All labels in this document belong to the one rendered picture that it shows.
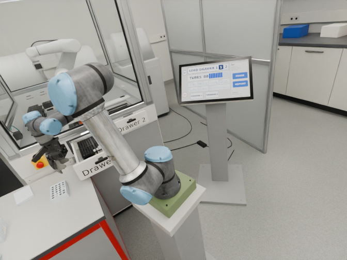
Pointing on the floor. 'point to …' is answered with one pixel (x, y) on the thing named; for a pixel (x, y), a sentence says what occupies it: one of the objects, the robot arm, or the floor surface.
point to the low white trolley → (61, 223)
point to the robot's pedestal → (179, 229)
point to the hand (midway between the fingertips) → (60, 169)
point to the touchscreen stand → (220, 163)
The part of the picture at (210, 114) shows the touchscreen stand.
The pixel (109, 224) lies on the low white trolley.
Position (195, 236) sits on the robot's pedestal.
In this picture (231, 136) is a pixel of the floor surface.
